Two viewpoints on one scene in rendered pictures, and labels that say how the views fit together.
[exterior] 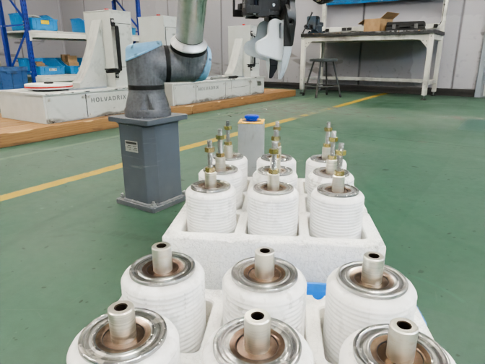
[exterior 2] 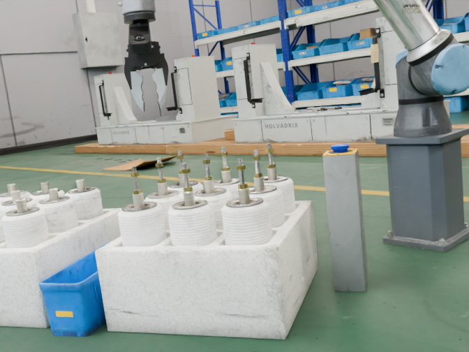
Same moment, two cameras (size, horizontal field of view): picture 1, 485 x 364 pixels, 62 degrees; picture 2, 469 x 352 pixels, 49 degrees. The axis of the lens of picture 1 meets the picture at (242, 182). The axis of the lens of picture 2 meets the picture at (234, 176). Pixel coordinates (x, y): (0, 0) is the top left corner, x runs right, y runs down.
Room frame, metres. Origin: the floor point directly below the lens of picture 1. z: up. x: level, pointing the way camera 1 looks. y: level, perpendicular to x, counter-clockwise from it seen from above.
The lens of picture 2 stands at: (1.15, -1.19, 0.47)
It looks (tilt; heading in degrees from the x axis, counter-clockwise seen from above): 9 degrees down; 103
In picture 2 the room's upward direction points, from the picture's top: 7 degrees counter-clockwise
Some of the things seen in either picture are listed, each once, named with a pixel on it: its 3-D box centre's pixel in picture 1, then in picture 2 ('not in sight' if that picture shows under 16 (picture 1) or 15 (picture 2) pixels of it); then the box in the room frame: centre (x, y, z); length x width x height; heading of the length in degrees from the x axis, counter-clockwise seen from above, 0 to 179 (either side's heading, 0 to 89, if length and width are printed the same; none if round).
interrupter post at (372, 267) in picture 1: (372, 269); (21, 206); (0.39, -0.14, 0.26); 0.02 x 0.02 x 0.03
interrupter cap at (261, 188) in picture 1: (273, 188); (163, 195); (0.71, -0.06, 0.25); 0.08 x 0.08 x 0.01
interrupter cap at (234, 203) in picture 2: (326, 159); (244, 202); (0.93, -0.20, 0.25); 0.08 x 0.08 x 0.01
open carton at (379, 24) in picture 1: (377, 23); not in sight; (5.42, -1.71, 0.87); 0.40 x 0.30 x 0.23; 42
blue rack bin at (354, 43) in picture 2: not in sight; (370, 39); (1.45, 5.38, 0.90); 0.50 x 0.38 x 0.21; 57
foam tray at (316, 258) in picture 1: (273, 240); (218, 260); (0.83, -0.07, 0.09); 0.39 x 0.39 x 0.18; 84
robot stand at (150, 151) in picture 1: (151, 159); (425, 186); (1.34, 0.31, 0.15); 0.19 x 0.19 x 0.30; 56
